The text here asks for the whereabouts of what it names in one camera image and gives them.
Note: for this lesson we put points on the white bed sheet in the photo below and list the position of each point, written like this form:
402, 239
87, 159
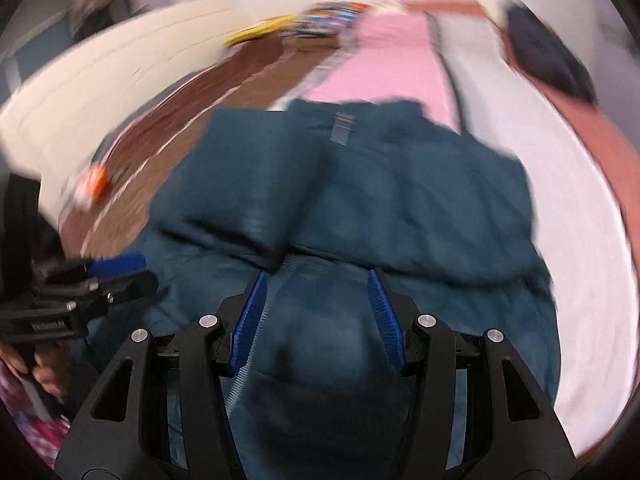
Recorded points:
575, 260

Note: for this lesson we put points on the colourful patterned items pile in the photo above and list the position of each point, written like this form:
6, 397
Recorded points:
325, 20

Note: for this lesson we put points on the teal padded jacket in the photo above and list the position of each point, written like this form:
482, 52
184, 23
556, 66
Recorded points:
350, 185

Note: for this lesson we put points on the person's left hand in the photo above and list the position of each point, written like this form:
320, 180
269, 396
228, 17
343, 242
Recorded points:
47, 375

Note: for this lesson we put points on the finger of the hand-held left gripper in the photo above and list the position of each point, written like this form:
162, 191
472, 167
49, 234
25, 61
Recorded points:
120, 263
132, 284

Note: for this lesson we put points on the pink and brown striped blanket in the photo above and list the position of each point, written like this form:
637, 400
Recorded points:
390, 60

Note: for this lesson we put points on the yellow cloth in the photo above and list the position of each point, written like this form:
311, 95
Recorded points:
260, 30

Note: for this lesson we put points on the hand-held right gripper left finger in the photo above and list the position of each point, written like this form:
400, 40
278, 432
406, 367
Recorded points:
247, 320

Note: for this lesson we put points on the cream headboard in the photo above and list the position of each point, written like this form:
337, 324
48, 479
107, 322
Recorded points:
100, 75

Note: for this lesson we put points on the salmon pink cloth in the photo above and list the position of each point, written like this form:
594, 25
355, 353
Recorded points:
600, 130

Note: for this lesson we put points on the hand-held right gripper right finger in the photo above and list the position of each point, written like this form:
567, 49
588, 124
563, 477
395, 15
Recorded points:
385, 320

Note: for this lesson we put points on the orange and white object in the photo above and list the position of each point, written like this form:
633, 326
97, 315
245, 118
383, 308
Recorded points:
92, 185

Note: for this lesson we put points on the dark navy cloth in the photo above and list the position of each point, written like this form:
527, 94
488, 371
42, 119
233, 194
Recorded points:
545, 55

